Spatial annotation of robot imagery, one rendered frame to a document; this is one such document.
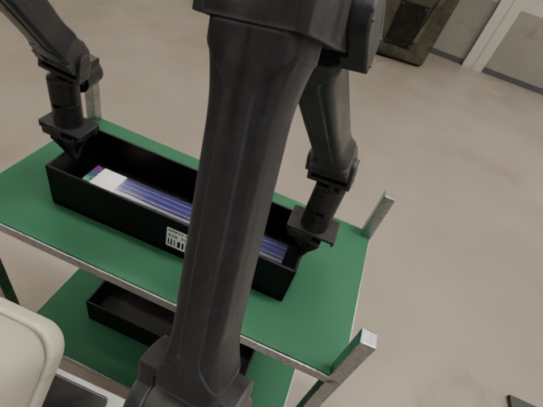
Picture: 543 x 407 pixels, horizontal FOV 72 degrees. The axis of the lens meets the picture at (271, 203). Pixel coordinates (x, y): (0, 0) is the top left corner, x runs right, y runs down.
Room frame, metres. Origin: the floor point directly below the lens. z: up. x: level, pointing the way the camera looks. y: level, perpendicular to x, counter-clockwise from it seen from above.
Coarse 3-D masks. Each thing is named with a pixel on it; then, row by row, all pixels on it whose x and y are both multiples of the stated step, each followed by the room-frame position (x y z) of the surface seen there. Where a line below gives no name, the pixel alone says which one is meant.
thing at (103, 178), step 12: (96, 168) 0.63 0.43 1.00; (96, 180) 0.59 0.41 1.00; (108, 180) 0.61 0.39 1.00; (120, 180) 0.62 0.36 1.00; (132, 180) 0.63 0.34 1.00; (120, 192) 0.58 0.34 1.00; (132, 192) 0.59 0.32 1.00; (144, 192) 0.61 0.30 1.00; (156, 192) 0.62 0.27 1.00; (144, 204) 0.57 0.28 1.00; (156, 204) 0.58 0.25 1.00; (168, 204) 0.59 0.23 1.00; (180, 204) 0.61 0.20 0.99; (180, 216) 0.57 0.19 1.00; (264, 240) 0.59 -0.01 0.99; (264, 252) 0.55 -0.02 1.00; (276, 252) 0.56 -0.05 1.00
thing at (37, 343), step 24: (0, 312) 0.12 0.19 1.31; (24, 312) 0.13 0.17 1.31; (0, 336) 0.10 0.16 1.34; (24, 336) 0.11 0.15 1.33; (48, 336) 0.12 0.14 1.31; (0, 360) 0.08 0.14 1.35; (24, 360) 0.09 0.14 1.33; (48, 360) 0.11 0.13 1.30; (0, 384) 0.07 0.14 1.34; (24, 384) 0.08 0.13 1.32; (48, 384) 0.10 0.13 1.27
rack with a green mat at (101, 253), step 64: (0, 192) 0.50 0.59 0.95; (384, 192) 0.78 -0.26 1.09; (64, 256) 0.41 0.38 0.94; (128, 256) 0.45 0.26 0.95; (320, 256) 0.64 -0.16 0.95; (64, 320) 0.53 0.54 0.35; (256, 320) 0.41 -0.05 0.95; (320, 320) 0.46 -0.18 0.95; (128, 384) 0.40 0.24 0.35; (256, 384) 0.53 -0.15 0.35; (320, 384) 0.35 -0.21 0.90
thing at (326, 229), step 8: (296, 208) 0.58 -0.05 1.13; (304, 208) 0.58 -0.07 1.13; (312, 208) 0.53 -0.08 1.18; (296, 216) 0.55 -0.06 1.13; (304, 216) 0.54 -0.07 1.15; (312, 216) 0.53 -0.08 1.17; (320, 216) 0.53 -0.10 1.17; (328, 216) 0.53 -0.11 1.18; (288, 224) 0.52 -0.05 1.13; (296, 224) 0.53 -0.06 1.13; (304, 224) 0.53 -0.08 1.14; (312, 224) 0.52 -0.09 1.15; (320, 224) 0.52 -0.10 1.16; (328, 224) 0.54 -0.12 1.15; (336, 224) 0.57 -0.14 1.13; (304, 232) 0.52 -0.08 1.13; (312, 232) 0.52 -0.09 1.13; (320, 232) 0.53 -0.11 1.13; (328, 232) 0.54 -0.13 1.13; (336, 232) 0.55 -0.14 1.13; (320, 240) 0.52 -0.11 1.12; (328, 240) 0.52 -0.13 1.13
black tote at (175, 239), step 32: (64, 160) 0.57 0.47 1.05; (96, 160) 0.67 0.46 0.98; (128, 160) 0.68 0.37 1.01; (160, 160) 0.67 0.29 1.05; (64, 192) 0.52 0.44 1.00; (96, 192) 0.51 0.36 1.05; (192, 192) 0.66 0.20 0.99; (128, 224) 0.51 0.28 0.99; (160, 224) 0.50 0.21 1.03; (288, 256) 0.59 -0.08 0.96; (256, 288) 0.48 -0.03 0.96
